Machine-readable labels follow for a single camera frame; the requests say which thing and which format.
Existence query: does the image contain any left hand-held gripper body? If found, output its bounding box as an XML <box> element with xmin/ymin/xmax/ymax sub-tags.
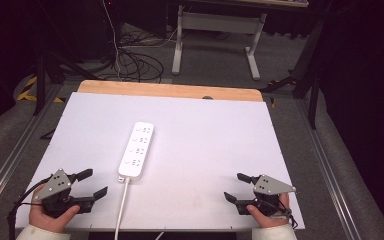
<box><xmin>34</xmin><ymin>168</ymin><xmax>94</xmax><ymax>219</ymax></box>

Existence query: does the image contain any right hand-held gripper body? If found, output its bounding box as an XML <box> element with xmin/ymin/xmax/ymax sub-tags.
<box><xmin>238</xmin><ymin>173</ymin><xmax>298</xmax><ymax>218</ymax></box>

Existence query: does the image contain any white power strip cable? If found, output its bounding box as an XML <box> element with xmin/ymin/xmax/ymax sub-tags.
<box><xmin>113</xmin><ymin>177</ymin><xmax>132</xmax><ymax>240</ymax></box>

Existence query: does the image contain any white power strip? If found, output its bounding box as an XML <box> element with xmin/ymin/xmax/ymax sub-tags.
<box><xmin>117</xmin><ymin>121</ymin><xmax>155</xmax><ymax>184</ymax></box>

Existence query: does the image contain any person's right hand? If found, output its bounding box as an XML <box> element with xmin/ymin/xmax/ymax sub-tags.
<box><xmin>246</xmin><ymin>192</ymin><xmax>291</xmax><ymax>230</ymax></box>

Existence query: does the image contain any person's left hand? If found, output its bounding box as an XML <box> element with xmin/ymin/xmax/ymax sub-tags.
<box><xmin>28</xmin><ymin>184</ymin><xmax>81</xmax><ymax>234</ymax></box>

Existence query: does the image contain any white board sheet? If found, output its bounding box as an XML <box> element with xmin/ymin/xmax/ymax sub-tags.
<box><xmin>14</xmin><ymin>92</ymin><xmax>306</xmax><ymax>233</ymax></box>

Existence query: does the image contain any yellow black floor tape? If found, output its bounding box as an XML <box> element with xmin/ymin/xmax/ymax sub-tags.
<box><xmin>15</xmin><ymin>75</ymin><xmax>66</xmax><ymax>104</ymax></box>

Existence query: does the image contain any black metal stand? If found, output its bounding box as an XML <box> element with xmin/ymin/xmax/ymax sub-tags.
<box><xmin>260</xmin><ymin>18</ymin><xmax>326</xmax><ymax>130</ymax></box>
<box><xmin>31</xmin><ymin>0</ymin><xmax>99</xmax><ymax>117</ymax></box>

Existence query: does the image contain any wooden table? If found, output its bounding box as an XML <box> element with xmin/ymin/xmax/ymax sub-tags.
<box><xmin>76</xmin><ymin>79</ymin><xmax>264</xmax><ymax>103</ymax></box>

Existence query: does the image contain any dark curtain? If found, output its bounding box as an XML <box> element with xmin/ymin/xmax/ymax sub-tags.
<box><xmin>0</xmin><ymin>0</ymin><xmax>44</xmax><ymax>134</ymax></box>
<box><xmin>313</xmin><ymin>0</ymin><xmax>384</xmax><ymax>240</ymax></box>

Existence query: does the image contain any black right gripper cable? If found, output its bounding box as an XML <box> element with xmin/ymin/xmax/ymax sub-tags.
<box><xmin>269</xmin><ymin>199</ymin><xmax>300</xmax><ymax>230</ymax></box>

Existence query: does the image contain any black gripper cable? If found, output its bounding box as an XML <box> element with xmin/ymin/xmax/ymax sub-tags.
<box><xmin>7</xmin><ymin>173</ymin><xmax>55</xmax><ymax>240</ymax></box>
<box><xmin>269</xmin><ymin>199</ymin><xmax>300</xmax><ymax>230</ymax></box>

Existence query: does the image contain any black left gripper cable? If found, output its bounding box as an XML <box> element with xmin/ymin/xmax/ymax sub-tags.
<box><xmin>7</xmin><ymin>173</ymin><xmax>55</xmax><ymax>240</ymax></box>

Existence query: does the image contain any aluminium floor rail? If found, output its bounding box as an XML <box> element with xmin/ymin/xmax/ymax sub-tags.
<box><xmin>0</xmin><ymin>83</ymin><xmax>64</xmax><ymax>214</ymax></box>
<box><xmin>294</xmin><ymin>99</ymin><xmax>359</xmax><ymax>240</ymax></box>

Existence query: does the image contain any tangle of black floor cables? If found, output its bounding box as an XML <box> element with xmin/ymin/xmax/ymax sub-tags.
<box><xmin>114</xmin><ymin>31</ymin><xmax>165</xmax><ymax>84</ymax></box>

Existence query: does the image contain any thin white floor cable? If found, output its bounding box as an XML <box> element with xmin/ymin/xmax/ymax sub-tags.
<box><xmin>101</xmin><ymin>0</ymin><xmax>122</xmax><ymax>82</ymax></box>

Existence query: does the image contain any white metal desk frame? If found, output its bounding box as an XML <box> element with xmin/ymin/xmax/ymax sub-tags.
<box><xmin>171</xmin><ymin>4</ymin><xmax>268</xmax><ymax>81</ymax></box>

